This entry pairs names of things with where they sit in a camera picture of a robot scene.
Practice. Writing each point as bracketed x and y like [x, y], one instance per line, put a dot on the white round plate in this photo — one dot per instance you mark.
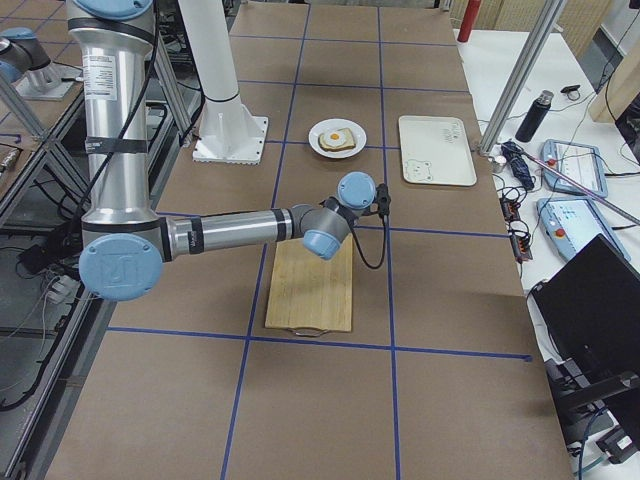
[332, 124]

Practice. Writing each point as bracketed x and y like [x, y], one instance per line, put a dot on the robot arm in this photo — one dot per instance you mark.
[21, 52]
[125, 242]

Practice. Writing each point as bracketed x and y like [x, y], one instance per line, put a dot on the bread slice under egg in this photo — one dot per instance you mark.
[349, 144]

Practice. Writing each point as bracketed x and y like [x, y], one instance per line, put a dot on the cream bear serving tray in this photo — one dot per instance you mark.
[435, 151]

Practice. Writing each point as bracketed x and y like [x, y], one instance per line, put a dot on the fried egg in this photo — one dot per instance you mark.
[334, 137]

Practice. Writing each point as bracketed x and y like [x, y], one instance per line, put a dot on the wooden cutting board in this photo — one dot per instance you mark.
[309, 295]

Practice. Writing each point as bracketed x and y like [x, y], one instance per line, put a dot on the folded blue umbrella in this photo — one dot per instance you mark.
[514, 156]

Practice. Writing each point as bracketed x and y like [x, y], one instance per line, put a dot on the white central column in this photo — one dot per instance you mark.
[207, 32]

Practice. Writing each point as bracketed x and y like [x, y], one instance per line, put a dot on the black water bottle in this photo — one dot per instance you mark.
[534, 116]

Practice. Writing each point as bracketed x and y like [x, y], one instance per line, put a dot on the lower teach pendant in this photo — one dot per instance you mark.
[572, 222]

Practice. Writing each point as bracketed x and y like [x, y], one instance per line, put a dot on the teach pendant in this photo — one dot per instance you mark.
[580, 162]
[572, 222]

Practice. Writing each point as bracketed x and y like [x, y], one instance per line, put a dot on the upper teach pendant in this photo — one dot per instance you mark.
[580, 162]

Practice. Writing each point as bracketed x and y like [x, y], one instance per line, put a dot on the red cylinder bottle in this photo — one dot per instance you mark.
[470, 15]

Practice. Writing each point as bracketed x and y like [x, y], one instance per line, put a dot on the black laptop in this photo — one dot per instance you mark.
[591, 309]

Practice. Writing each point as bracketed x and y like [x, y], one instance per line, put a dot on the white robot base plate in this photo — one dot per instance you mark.
[221, 148]

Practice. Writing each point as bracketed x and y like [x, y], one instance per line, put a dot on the aluminium frame post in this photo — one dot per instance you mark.
[523, 66]

